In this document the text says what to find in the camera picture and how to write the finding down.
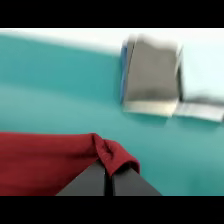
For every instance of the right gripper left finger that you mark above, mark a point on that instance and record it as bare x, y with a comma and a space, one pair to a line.
88, 182

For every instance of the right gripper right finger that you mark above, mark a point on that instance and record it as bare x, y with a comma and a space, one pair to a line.
133, 185

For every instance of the red garment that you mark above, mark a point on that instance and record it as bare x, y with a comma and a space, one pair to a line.
43, 160

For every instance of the silver frame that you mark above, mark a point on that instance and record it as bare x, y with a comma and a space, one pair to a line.
151, 76

